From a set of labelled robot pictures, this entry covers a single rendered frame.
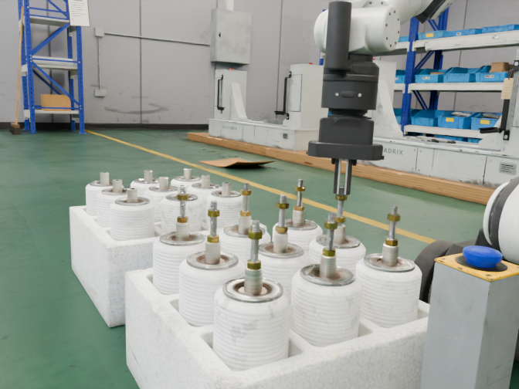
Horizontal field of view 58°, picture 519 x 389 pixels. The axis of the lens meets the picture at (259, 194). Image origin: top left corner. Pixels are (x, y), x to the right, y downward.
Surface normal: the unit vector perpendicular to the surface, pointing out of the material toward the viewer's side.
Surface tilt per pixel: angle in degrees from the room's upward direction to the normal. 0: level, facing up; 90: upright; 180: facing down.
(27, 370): 0
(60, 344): 0
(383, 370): 90
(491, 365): 90
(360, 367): 90
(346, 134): 90
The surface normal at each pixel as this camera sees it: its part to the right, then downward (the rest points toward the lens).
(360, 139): -0.22, 0.18
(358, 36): -0.60, 0.13
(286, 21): 0.54, 0.18
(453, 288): -0.86, 0.07
